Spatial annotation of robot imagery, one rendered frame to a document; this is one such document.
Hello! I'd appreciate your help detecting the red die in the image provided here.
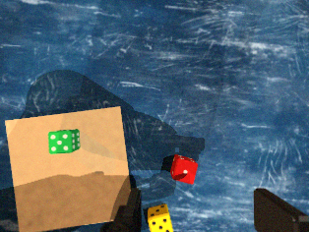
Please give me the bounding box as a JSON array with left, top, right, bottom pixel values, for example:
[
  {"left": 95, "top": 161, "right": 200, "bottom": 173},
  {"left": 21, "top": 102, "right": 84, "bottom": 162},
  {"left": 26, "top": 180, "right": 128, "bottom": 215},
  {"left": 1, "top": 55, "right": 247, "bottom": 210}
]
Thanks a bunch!
[{"left": 170, "top": 154, "right": 198, "bottom": 185}]

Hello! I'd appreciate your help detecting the yellow die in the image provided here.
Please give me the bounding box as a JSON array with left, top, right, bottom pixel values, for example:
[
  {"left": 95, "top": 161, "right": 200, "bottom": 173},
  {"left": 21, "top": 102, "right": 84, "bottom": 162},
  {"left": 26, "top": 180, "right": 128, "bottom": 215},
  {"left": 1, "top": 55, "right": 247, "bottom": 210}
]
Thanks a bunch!
[{"left": 148, "top": 204, "right": 173, "bottom": 232}]

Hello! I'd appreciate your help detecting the tan square mat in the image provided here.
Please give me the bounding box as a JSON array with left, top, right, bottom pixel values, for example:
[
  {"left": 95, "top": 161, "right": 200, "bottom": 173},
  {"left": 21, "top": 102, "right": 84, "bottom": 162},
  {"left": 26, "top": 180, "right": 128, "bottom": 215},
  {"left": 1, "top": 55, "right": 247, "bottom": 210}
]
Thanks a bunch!
[{"left": 5, "top": 106, "right": 131, "bottom": 232}]

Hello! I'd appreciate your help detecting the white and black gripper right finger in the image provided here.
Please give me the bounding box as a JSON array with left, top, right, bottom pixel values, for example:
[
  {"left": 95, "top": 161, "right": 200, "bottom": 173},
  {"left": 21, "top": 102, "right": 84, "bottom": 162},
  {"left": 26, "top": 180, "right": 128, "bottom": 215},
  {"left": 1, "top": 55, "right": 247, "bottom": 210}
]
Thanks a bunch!
[{"left": 254, "top": 188, "right": 309, "bottom": 232}]

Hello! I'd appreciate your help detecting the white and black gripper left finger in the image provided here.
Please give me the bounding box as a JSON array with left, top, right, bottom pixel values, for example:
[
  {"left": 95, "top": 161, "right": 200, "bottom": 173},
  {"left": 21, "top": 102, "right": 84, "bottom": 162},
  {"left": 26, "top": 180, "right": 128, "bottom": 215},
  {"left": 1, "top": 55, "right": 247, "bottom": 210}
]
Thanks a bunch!
[{"left": 99, "top": 188, "right": 142, "bottom": 232}]

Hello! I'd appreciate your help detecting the green die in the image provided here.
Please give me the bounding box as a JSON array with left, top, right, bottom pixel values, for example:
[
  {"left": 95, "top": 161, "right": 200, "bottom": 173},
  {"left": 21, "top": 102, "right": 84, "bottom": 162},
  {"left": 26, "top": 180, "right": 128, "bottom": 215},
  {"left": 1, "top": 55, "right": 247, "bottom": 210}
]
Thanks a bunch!
[{"left": 48, "top": 129, "right": 80, "bottom": 154}]

